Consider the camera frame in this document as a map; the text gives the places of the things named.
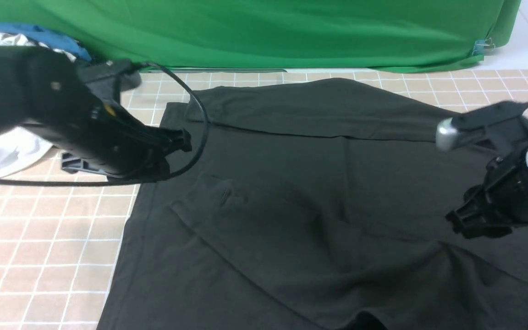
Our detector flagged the blue binder clip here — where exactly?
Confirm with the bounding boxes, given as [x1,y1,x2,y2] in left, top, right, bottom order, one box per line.
[471,38,496,56]

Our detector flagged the left camera cable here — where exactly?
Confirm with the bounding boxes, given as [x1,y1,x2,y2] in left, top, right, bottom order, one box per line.
[0,62,209,186]

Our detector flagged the gray long-sleeve top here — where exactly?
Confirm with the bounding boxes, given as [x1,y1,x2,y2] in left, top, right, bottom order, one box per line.
[97,78,528,330]

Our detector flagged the white shirt in pile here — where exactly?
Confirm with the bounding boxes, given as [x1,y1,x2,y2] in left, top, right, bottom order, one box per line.
[0,32,53,178]

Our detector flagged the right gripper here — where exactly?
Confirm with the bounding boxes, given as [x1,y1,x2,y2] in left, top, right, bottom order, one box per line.
[445,146,528,239]

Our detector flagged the blue garment in pile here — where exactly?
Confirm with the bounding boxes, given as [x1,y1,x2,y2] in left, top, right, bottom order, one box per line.
[0,22,94,63]

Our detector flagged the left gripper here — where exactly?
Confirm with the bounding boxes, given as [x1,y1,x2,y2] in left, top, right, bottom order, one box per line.
[26,92,193,179]

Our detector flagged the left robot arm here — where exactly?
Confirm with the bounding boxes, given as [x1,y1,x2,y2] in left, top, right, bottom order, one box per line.
[0,46,192,182]

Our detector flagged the green backdrop cloth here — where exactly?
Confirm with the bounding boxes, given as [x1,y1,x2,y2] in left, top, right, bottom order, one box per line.
[0,0,521,73]

